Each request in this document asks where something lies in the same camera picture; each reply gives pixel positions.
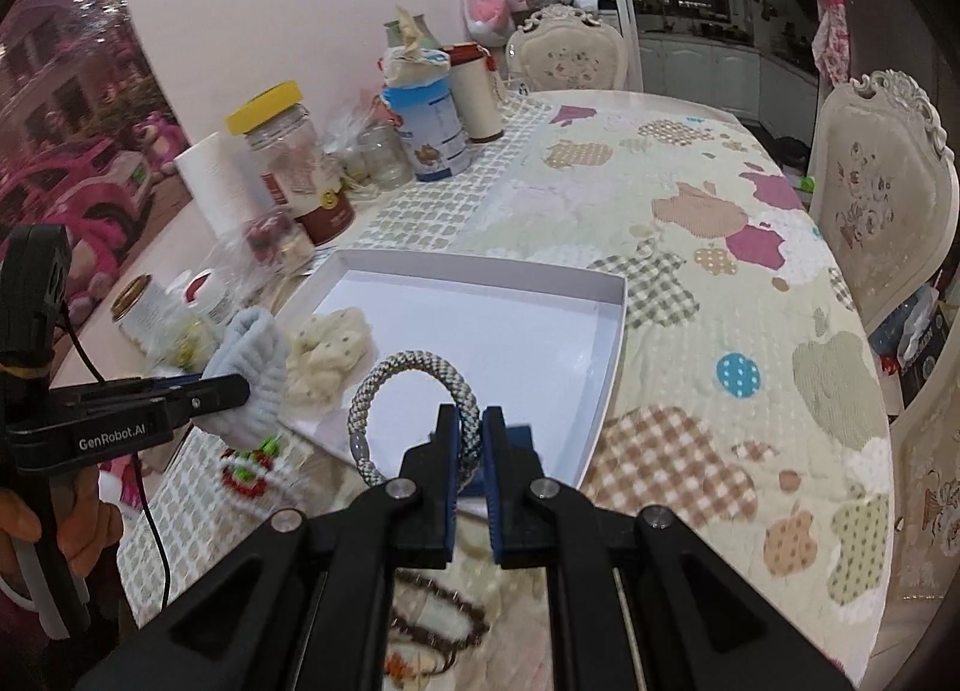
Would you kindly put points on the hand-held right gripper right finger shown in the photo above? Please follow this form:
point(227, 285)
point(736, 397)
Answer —
point(495, 470)

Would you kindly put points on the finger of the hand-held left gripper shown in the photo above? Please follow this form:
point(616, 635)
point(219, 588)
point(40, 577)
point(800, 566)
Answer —
point(112, 389)
point(214, 397)

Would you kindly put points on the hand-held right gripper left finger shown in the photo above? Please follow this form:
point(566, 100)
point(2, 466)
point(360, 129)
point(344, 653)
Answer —
point(448, 455)

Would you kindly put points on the grey fluffy scrunchie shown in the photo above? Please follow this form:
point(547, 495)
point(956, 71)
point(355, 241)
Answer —
point(255, 361)

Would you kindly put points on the white cardboard box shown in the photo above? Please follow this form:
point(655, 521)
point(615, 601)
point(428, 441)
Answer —
point(487, 331)

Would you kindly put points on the person's left hand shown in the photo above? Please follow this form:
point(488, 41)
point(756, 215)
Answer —
point(90, 518)

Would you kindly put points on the small white label jar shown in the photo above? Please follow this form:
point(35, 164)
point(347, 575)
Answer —
point(139, 316)

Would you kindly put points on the white pot with red lid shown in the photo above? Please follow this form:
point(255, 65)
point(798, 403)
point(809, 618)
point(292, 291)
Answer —
point(206, 297)

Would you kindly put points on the cream dotted scrunchie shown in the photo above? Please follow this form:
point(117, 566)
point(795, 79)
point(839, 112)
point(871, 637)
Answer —
point(330, 353)

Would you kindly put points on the plastic bag of red dates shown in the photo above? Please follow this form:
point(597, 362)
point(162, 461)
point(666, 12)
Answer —
point(266, 241)

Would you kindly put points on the white paper towel roll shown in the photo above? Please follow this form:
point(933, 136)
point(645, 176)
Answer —
point(217, 189)

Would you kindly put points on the yellow lid plastic jar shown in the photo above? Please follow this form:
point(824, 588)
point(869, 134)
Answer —
point(315, 211)

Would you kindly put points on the patchwork quilted tablecloth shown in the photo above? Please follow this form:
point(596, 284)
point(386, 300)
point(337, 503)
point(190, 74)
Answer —
point(675, 248)

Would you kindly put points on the clear glass jar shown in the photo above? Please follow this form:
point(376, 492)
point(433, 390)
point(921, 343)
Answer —
point(386, 162)

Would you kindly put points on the blue and white tin can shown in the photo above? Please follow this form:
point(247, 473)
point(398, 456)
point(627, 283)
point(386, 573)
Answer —
point(435, 136)

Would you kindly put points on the cream coffee tumbler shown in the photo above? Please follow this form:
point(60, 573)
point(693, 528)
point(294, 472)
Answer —
point(476, 99)

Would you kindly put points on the crumpled cream bag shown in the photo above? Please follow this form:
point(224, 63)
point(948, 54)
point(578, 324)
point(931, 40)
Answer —
point(409, 57)

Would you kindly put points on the cream carved floral chair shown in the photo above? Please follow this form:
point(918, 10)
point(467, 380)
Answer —
point(566, 57)
point(877, 196)
point(934, 496)

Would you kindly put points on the blue plastic pack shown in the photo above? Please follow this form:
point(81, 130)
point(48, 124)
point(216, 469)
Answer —
point(907, 331)

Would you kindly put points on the pink plastic bag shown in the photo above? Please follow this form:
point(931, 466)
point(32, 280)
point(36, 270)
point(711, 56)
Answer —
point(484, 9)

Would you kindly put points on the white kitchen cabinet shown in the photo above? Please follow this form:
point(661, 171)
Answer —
point(697, 65)

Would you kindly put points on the pink floral cloth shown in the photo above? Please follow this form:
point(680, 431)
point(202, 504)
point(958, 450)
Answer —
point(832, 24)

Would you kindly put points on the pink wall poster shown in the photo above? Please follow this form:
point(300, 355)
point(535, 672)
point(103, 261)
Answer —
point(75, 99)

